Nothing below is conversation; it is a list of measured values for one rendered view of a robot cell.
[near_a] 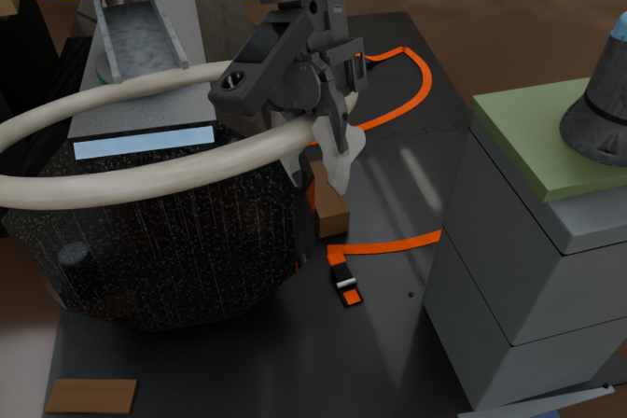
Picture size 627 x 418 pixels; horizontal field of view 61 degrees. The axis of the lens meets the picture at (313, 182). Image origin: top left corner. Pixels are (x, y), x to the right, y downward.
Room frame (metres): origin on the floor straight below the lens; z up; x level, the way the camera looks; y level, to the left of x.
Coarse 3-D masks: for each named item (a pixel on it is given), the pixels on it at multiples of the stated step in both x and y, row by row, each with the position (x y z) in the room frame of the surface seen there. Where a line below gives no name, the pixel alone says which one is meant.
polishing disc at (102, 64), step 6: (102, 54) 1.17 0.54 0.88; (96, 60) 1.14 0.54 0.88; (102, 60) 1.14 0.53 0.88; (96, 66) 1.11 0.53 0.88; (102, 66) 1.11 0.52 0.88; (108, 66) 1.11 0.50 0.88; (102, 72) 1.09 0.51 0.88; (108, 72) 1.09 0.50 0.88; (102, 78) 1.08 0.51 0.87; (108, 78) 1.06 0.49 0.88
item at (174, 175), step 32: (224, 64) 0.75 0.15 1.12; (96, 96) 0.68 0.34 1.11; (128, 96) 0.70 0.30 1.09; (352, 96) 0.49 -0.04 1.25; (0, 128) 0.53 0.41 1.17; (32, 128) 0.57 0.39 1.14; (288, 128) 0.40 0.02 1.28; (192, 160) 0.34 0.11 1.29; (224, 160) 0.35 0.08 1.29; (256, 160) 0.36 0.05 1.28; (0, 192) 0.33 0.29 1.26; (32, 192) 0.32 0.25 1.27; (64, 192) 0.32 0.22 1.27; (96, 192) 0.32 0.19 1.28; (128, 192) 0.32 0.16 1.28; (160, 192) 0.32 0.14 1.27
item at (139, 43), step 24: (96, 0) 0.98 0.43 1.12; (144, 0) 1.07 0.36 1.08; (120, 24) 0.96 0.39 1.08; (144, 24) 0.96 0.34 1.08; (168, 24) 0.88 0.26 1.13; (120, 48) 0.87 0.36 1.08; (144, 48) 0.87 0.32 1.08; (168, 48) 0.87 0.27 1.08; (120, 72) 0.79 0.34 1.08; (144, 72) 0.79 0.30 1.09
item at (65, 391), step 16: (64, 384) 0.69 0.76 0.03; (80, 384) 0.69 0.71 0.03; (96, 384) 0.69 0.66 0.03; (112, 384) 0.69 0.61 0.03; (128, 384) 0.69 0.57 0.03; (64, 400) 0.64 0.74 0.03; (80, 400) 0.64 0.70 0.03; (96, 400) 0.64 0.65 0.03; (112, 400) 0.64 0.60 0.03; (128, 400) 0.64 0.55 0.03
